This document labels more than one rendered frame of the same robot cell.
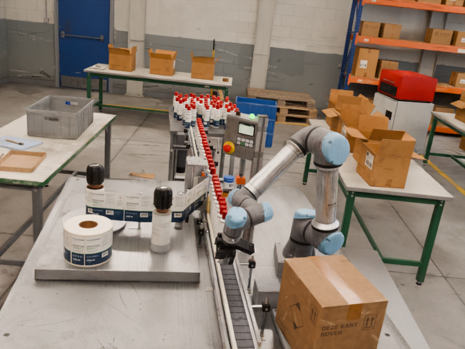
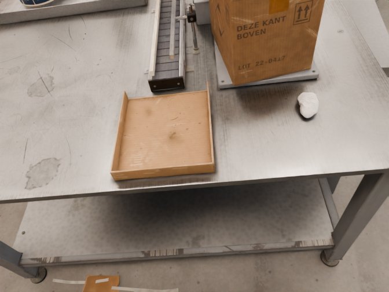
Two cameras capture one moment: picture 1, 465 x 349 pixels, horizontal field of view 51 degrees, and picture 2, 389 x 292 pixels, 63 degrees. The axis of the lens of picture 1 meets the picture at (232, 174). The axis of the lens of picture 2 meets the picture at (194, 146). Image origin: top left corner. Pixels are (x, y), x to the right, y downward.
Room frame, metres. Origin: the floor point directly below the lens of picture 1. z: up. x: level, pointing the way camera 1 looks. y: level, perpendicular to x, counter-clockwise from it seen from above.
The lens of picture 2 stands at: (0.58, -0.39, 1.50)
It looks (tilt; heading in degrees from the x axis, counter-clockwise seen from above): 52 degrees down; 18
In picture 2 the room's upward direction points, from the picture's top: 12 degrees counter-clockwise
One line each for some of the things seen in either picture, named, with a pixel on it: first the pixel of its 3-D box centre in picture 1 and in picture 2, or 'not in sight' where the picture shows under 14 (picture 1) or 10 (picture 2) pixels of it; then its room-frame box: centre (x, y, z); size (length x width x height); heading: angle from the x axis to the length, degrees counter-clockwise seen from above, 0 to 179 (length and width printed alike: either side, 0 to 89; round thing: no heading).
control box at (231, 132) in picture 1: (244, 136); not in sight; (2.23, -0.04, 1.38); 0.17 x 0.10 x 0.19; 65
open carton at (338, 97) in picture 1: (341, 109); not in sight; (5.37, -1.12, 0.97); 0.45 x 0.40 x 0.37; 93
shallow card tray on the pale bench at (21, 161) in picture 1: (21, 160); not in sight; (3.09, 1.42, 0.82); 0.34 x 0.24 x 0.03; 7
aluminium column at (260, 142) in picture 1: (254, 185); not in sight; (2.18, -0.11, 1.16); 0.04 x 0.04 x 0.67; 10
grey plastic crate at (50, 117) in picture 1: (62, 116); not in sight; (4.01, 1.47, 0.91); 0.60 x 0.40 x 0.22; 5
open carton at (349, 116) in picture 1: (356, 129); not in sight; (4.50, -1.10, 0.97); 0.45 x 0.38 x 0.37; 94
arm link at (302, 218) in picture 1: (306, 224); not in sight; (2.03, -0.36, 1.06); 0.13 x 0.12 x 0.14; 31
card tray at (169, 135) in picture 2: not in sight; (164, 127); (1.13, -0.14, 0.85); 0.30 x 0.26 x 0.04; 10
